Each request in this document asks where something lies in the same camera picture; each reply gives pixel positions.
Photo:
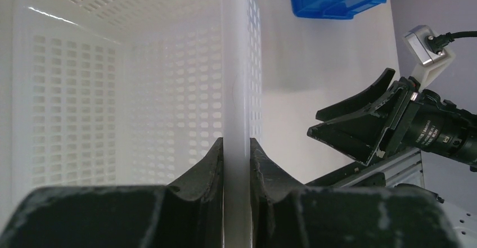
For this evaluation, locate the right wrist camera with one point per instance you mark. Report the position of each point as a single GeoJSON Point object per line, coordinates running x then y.
{"type": "Point", "coordinates": [429, 65]}

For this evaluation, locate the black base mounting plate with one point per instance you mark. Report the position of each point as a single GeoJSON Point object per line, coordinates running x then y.
{"type": "Point", "coordinates": [402, 170]}

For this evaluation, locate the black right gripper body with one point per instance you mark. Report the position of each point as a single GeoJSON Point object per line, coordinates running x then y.
{"type": "Point", "coordinates": [436, 126]}

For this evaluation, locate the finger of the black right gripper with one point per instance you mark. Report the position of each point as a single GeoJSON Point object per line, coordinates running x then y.
{"type": "Point", "coordinates": [360, 100]}
{"type": "Point", "coordinates": [358, 135]}

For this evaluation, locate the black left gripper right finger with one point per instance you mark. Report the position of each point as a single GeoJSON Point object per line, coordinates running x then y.
{"type": "Point", "coordinates": [288, 213]}

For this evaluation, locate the white perforated plastic basket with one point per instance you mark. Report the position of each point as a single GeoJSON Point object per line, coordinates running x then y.
{"type": "Point", "coordinates": [136, 92]}

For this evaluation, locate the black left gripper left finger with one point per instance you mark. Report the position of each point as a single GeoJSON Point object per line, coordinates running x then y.
{"type": "Point", "coordinates": [185, 213]}

